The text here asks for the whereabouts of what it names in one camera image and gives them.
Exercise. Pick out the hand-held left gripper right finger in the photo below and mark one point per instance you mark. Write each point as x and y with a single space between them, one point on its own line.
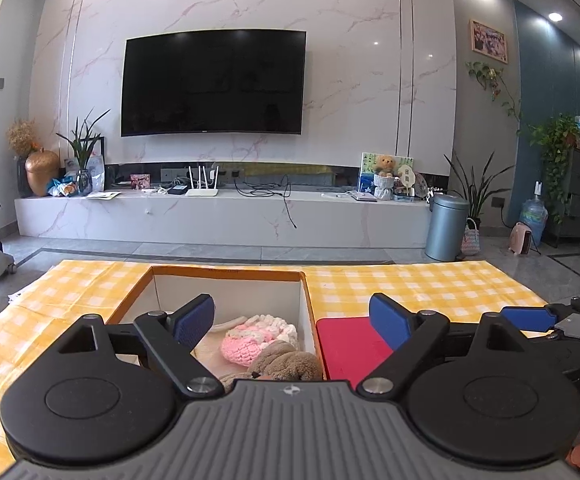
390 320

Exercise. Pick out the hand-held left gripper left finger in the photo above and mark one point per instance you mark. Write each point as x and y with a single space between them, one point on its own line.
194 320

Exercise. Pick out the orange cardboard box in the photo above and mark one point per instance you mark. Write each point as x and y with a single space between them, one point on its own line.
229 295

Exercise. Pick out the pink white knitted hat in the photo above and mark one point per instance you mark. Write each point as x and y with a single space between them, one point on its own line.
250 342

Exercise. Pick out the brown plush toy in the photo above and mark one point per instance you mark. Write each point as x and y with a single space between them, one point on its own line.
290 362

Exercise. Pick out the yellow checkered blanket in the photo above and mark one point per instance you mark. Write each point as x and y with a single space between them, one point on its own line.
420 280

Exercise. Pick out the red box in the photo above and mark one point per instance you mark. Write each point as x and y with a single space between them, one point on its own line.
345 345

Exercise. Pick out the pink space heater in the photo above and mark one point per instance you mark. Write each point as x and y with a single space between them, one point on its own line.
521 239

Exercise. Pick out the pink woven bag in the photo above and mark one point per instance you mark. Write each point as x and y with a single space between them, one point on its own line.
470 241

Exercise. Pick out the blue water jug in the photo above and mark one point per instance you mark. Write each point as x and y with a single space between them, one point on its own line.
535 217

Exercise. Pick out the white marble TV bench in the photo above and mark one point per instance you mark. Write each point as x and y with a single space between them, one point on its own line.
219 220

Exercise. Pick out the grey blue trash can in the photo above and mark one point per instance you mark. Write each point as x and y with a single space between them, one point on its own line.
446 230

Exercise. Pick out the flat white device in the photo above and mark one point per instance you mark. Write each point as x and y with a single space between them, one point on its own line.
364 197

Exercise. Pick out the white router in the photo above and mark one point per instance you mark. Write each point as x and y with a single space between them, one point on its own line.
202 191

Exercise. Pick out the small black box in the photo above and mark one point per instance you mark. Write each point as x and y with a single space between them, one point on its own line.
178 190

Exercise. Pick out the white wrapped pot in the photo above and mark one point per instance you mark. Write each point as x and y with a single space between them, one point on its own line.
384 187

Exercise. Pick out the decorative round plate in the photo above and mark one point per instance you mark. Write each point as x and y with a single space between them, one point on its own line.
420 185

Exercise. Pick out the snake plant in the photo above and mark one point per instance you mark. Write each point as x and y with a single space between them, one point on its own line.
477 190

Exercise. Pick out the round paddle fan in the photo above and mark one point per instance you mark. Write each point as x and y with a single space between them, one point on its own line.
406 177

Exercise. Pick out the blue green picture board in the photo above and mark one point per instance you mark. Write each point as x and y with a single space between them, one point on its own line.
367 175

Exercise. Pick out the loose papers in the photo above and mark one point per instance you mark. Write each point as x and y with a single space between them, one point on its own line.
103 195

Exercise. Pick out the brown teddy bear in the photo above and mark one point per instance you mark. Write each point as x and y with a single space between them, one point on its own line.
384 165

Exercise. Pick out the bushy potted plant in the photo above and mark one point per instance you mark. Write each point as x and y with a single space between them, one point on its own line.
557 145

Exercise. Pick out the white snack bag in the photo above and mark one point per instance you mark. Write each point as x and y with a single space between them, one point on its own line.
95 172

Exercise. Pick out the blue orange packages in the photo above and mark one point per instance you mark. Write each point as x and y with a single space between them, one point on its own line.
62 187

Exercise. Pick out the green plant in glass vase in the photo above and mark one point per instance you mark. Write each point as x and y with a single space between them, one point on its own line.
83 145

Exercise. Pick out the gold acorn vase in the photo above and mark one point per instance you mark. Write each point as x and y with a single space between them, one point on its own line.
42 172

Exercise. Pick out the hanging vine plant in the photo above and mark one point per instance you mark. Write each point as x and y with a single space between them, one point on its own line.
487 75

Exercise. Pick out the dried flowers in dark vase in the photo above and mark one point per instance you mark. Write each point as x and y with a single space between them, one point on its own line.
22 137

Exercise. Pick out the ceiling spotlight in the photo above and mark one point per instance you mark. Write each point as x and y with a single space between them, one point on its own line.
555 16

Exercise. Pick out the wall socket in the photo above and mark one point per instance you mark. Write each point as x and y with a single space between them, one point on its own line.
498 202

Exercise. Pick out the pink photo frame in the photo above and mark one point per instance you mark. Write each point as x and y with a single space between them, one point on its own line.
140 181

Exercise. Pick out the black wall television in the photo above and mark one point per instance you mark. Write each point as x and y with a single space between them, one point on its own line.
209 85

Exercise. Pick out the framed wall picture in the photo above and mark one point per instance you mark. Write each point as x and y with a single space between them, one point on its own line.
489 41

